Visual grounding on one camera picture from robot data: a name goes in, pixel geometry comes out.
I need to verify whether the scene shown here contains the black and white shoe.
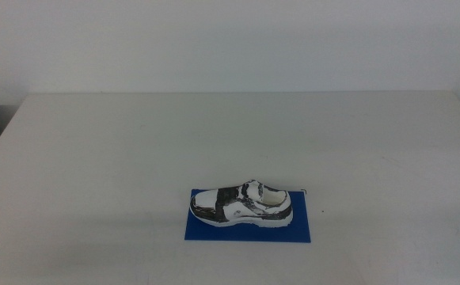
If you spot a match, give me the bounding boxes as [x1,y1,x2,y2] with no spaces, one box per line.
[189,179,295,229]

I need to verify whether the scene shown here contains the blue rectangular mat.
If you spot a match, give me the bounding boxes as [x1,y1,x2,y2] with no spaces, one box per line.
[184,188,312,244]

